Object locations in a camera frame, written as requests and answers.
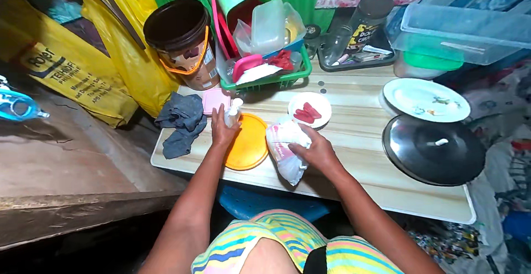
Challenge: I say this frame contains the yellow plastic bag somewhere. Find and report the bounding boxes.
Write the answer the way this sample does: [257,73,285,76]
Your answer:
[73,0,181,119]

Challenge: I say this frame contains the large clear plastic bin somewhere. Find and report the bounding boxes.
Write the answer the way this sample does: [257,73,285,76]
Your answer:
[391,3,531,66]

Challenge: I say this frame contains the pile of red sausages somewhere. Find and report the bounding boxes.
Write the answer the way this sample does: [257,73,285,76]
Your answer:
[293,102,322,124]

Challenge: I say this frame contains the large jar with black lid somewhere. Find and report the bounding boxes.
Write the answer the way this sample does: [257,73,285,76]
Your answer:
[345,0,395,51]

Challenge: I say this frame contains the small jar with black lid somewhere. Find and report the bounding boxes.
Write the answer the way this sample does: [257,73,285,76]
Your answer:
[304,24,322,60]

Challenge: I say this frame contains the translucent rectangular plastic container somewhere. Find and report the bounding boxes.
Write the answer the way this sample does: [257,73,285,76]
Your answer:
[251,0,286,55]

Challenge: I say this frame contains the brown bucket with orange handle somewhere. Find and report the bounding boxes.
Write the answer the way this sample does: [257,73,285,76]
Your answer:
[143,0,221,91]

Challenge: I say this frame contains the person's right hand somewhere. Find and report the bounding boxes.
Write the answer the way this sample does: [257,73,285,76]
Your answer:
[288,123,342,176]

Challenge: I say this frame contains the red plastic wrapper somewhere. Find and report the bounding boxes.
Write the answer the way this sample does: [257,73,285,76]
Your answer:
[266,49,294,71]

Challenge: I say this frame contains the clear bottle with white pump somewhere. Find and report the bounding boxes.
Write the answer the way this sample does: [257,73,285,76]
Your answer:
[224,98,244,128]

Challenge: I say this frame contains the black tray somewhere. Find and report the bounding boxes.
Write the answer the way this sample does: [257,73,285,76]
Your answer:
[317,38,397,72]

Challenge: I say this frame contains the green plastic basket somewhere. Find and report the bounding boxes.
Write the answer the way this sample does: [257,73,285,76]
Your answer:
[217,44,313,91]

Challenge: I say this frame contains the person's body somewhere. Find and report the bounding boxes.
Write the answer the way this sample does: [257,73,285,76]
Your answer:
[190,209,405,274]

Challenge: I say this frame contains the white paper piece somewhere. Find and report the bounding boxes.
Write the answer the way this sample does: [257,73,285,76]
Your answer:
[235,63,283,86]

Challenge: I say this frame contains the pink plastic tray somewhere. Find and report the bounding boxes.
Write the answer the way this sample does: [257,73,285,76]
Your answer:
[209,0,240,60]

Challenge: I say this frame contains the blue swimming goggles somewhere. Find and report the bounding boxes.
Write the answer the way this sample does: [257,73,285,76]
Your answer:
[0,75,50,122]

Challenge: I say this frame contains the clear plastic cup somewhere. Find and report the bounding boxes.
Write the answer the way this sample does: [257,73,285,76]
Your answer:
[322,25,353,66]

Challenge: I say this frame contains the green plastic bowl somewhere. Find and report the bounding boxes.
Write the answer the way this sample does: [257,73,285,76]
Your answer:
[402,33,465,72]

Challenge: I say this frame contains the white oval floral plate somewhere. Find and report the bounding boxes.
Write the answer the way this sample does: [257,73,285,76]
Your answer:
[382,78,471,124]

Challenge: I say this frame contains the round orange plastic lid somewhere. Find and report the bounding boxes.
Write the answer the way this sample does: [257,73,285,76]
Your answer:
[224,113,269,171]

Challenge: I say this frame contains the round black pan lid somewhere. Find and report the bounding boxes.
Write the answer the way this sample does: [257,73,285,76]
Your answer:
[382,114,487,187]

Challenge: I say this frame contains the pink square plastic container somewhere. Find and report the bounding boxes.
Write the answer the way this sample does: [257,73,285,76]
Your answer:
[202,88,231,116]

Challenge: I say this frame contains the wooden table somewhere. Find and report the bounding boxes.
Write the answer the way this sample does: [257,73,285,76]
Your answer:
[150,54,478,226]

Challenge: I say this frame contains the white printed plastic bread bag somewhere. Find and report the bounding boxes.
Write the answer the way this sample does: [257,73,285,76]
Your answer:
[266,119,312,187]

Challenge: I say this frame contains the person's left hand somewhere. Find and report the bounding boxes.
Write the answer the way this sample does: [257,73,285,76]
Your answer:
[211,103,242,148]

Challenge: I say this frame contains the person's left forearm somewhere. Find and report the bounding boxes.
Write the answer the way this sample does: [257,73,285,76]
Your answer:
[138,142,230,274]

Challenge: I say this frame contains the white bowl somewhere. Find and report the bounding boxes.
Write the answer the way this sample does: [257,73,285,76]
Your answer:
[288,92,332,129]

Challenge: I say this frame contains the pile of pens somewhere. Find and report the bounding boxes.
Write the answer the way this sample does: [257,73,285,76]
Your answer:
[331,45,393,66]

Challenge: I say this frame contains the person's right forearm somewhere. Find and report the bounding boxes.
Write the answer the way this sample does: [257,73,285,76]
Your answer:
[328,164,446,274]

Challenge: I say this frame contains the green curtain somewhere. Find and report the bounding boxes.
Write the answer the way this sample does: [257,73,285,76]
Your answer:
[131,0,336,35]

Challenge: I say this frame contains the blue plastic chair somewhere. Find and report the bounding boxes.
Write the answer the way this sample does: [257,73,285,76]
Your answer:
[217,183,339,221]

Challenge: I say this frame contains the yellow printed sack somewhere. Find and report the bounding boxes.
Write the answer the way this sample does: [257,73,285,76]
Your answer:
[0,0,139,128]

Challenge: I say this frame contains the dark grey cloth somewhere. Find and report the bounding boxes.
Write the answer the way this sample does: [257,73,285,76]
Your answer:
[154,91,208,160]

